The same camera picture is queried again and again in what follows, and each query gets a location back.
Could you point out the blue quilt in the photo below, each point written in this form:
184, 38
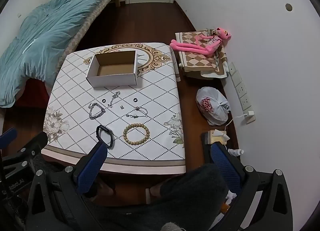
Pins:
50, 33

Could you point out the yellow tissue box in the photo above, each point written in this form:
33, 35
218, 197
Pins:
217, 139

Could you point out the white patterned tablecloth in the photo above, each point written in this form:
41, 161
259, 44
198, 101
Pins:
155, 91

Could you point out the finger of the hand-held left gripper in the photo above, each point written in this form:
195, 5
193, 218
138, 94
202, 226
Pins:
37, 139
8, 135

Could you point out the bed with patterned mattress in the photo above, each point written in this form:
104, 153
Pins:
82, 31

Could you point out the cardboard box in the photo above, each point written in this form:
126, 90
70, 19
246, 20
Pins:
112, 81

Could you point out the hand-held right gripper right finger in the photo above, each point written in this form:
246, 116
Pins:
225, 162

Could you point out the brown checkered cloth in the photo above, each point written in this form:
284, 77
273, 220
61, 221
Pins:
195, 60

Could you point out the round wall hole cover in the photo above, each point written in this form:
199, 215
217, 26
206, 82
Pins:
289, 7

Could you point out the white bottle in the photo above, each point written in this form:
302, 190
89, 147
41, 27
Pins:
235, 151

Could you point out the white plastic bag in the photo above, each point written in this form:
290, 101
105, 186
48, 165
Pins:
212, 106

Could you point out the white wall socket strip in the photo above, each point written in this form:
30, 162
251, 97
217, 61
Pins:
240, 88

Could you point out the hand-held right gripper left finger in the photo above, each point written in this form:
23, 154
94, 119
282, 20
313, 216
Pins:
92, 168

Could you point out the person's bare foot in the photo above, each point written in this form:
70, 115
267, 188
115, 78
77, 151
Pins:
105, 189
155, 191

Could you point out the pink plush toy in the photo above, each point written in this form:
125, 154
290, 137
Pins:
217, 40

